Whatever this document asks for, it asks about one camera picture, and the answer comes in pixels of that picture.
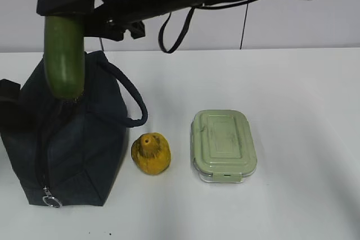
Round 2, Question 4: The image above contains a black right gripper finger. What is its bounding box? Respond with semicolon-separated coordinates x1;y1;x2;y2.
36;0;95;16

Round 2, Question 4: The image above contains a green cucumber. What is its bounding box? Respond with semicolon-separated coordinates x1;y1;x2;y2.
43;15;85;99

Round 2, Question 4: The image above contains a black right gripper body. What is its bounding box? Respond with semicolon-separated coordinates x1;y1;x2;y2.
84;0;150;40

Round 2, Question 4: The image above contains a green lid glass container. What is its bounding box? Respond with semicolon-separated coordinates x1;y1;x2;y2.
190;110;258;183

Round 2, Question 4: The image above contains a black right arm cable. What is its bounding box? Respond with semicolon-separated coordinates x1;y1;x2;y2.
158;0;265;54

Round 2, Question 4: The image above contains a yellow toy pear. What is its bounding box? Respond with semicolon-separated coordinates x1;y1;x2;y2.
131;133;171;175

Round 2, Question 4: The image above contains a silver zipper pull ring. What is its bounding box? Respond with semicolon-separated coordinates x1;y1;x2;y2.
42;186;62;209

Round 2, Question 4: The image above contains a dark navy lunch bag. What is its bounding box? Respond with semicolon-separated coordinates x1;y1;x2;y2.
1;51;148;208

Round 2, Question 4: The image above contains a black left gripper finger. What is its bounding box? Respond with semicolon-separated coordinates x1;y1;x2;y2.
0;79;21;103

